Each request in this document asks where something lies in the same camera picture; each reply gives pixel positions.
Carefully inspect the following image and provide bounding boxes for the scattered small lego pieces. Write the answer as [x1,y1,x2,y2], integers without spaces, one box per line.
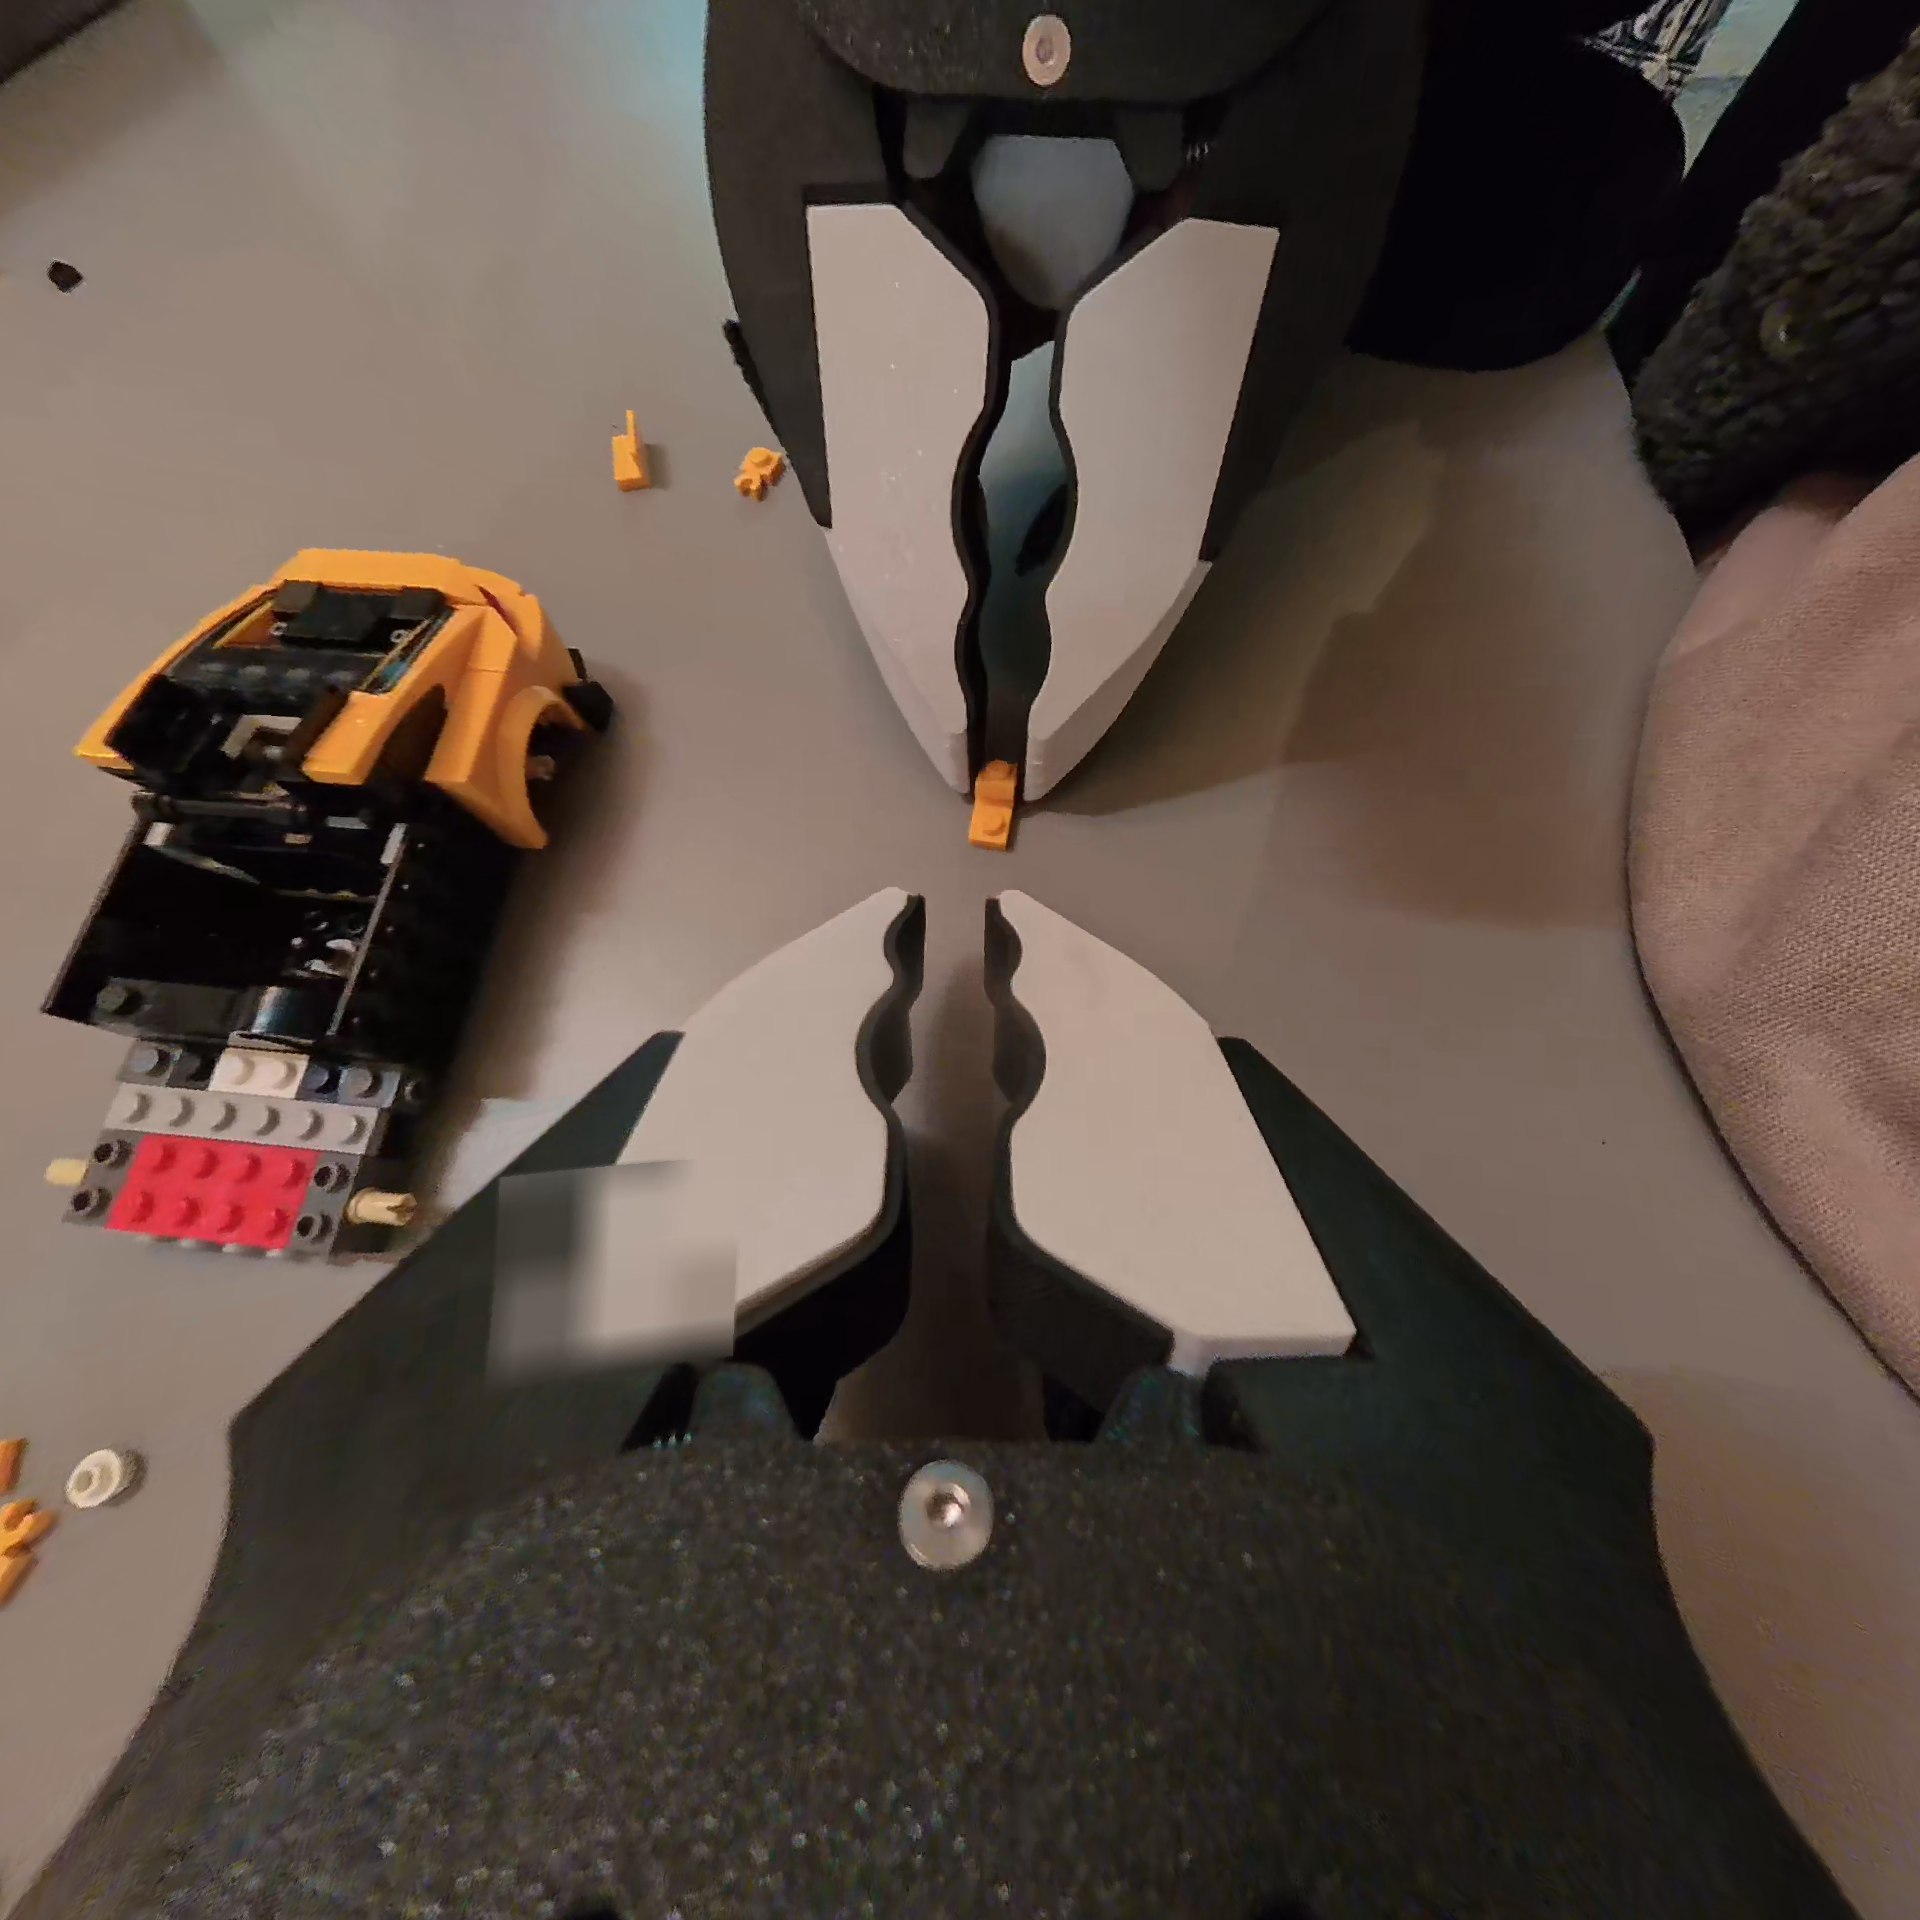
[0,1439,148,1605]

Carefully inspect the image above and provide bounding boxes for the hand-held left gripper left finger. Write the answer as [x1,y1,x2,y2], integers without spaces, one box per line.
[620,885,928,1441]

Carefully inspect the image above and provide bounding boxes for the orange lego car model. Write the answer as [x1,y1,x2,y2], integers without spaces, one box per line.
[41,546,616,1263]

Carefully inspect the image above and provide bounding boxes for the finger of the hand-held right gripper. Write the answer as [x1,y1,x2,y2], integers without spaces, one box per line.
[1017,220,1282,801]
[806,202,1004,794]

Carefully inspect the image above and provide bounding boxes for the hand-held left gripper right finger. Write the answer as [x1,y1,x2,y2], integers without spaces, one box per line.
[983,887,1362,1441]

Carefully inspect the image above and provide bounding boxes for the black fleece jacket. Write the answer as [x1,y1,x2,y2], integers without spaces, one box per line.
[1626,31,1920,530]

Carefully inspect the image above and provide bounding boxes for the person's right forearm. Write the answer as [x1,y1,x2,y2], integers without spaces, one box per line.
[1351,0,1688,376]

